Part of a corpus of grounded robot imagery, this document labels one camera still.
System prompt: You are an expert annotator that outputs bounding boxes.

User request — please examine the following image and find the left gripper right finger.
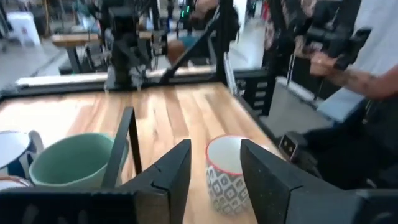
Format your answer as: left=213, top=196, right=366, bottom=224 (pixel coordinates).
left=239, top=139, right=361, bottom=224

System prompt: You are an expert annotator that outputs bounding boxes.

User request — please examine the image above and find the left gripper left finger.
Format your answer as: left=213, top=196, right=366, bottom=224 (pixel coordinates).
left=121, top=139, right=192, bottom=224

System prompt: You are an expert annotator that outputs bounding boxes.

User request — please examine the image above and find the grey diamond pattern mug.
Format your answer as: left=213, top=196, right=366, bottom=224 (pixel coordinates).
left=205, top=134, right=271, bottom=216

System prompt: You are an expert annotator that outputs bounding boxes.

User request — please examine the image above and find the mint green mug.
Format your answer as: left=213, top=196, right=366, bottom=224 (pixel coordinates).
left=28, top=133, right=131, bottom=189

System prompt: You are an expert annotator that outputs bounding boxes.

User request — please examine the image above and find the white mug navy leaf print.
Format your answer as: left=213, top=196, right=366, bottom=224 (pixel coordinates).
left=0, top=129, right=45, bottom=180

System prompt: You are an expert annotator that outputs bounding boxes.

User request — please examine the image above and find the person's forearm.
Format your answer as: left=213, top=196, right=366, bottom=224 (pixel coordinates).
left=326, top=63, right=398, bottom=100

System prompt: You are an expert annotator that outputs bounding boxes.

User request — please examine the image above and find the person's hand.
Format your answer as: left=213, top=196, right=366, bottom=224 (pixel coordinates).
left=309, top=51, right=338, bottom=77

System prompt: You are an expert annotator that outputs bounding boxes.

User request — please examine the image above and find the wooden workbench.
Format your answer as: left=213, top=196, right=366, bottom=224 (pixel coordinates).
left=51, top=30, right=162, bottom=74

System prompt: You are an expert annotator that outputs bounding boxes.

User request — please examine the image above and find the small black camera box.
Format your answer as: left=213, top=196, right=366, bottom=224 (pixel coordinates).
left=278, top=132, right=302, bottom=163

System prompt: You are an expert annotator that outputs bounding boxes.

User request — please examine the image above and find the black aluminium rig frame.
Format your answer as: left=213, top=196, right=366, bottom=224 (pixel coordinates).
left=0, top=0, right=271, bottom=118

